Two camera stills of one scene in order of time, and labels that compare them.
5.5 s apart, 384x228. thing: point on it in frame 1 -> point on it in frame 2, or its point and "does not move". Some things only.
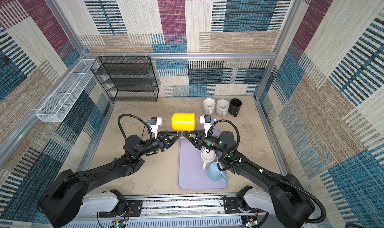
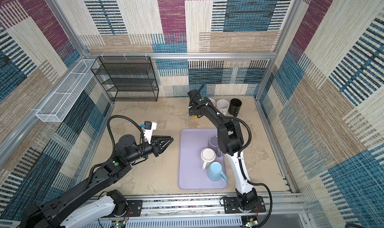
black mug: [234, 106] does not move
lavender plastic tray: [191, 175] does not move
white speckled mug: [222, 107] does not move
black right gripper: [197, 142] -> [191, 111]
